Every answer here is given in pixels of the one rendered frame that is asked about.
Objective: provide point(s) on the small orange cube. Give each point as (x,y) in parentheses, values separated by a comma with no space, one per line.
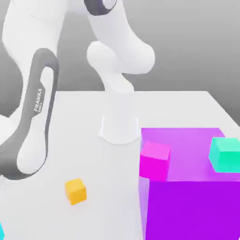
(76,192)

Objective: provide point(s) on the small teal cube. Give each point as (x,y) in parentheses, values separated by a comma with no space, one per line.
(226,155)

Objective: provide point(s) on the large purple box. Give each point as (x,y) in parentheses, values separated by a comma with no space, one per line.
(193,210)

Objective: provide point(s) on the small magenta cube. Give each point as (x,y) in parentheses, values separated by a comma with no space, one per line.
(153,165)

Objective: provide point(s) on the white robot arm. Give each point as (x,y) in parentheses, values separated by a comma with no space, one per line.
(116,56)

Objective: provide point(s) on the small cyan cube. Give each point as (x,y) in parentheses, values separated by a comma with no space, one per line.
(1,232)

